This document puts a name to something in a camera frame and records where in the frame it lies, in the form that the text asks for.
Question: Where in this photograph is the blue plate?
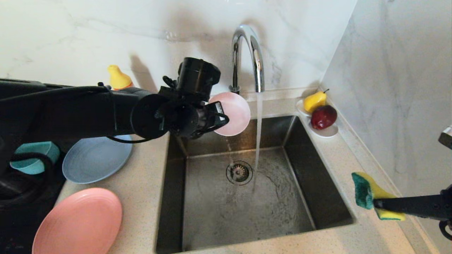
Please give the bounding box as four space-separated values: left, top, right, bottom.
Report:
62 135 133 184

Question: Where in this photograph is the small light pink plate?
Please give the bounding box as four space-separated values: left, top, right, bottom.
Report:
208 92 251 137

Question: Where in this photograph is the dish soap bottle yellow cap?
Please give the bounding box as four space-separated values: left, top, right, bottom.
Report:
108 65 135 91

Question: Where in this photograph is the round metal drain strainer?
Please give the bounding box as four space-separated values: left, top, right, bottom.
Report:
226 161 253 186

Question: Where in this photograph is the yellow pear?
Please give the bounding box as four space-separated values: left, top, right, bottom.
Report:
303 89 329 114

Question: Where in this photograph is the black glass cooktop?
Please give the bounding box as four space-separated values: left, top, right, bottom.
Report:
0 141 67 254

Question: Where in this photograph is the teal bowl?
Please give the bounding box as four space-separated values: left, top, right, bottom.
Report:
10 141 61 175

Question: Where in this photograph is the chrome gooseneck faucet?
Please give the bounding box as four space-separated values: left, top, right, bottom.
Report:
229 24 265 96

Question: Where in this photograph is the small white fruit dish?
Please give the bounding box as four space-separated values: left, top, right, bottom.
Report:
296 99 339 138

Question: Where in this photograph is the yellow green sponge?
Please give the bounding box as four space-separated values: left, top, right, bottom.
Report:
352 172 407 222

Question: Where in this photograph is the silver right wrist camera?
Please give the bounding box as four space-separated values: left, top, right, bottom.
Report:
438 126 452 150

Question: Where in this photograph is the dark red apple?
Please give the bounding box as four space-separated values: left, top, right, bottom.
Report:
310 105 338 130

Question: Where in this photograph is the stainless steel sink basin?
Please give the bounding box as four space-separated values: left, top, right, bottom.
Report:
156 115 355 254

